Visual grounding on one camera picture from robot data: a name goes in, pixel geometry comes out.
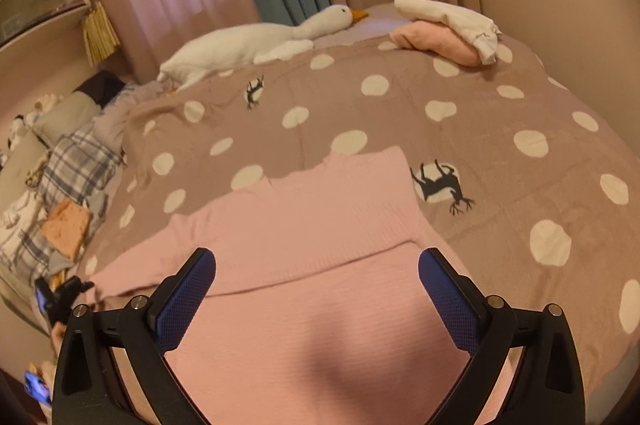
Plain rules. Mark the mauve polka dot blanket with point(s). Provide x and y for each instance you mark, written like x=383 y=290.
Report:
x=400 y=120

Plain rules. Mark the folded white cloth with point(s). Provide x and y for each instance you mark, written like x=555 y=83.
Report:
x=450 y=12

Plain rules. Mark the dark cloth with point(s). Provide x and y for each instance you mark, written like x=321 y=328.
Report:
x=102 y=87

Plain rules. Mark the grey pillow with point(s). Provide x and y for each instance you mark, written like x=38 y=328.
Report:
x=65 y=117

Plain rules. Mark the plaid cloth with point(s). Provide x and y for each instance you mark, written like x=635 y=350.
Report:
x=75 y=165

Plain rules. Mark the orange cloth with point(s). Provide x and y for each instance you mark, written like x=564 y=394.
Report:
x=66 y=227

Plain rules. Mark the pink knit sweater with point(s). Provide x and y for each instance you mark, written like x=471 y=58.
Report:
x=320 y=225

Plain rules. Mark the white goose plush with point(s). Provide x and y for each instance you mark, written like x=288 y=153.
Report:
x=235 y=42

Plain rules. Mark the lavender bedding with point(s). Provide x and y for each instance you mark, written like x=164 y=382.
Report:
x=125 y=110

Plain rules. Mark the folded pink cloth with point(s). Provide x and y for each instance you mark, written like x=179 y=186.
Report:
x=430 y=37

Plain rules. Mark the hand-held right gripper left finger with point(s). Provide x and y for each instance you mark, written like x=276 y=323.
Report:
x=186 y=300

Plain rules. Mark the small plush toys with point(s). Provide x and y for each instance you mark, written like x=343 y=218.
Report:
x=30 y=117

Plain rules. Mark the smartphone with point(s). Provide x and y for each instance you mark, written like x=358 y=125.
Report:
x=37 y=387

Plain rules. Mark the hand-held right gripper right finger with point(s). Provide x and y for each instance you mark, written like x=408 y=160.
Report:
x=447 y=300

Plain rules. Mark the yellowed book stack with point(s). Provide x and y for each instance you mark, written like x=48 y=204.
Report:
x=100 y=35

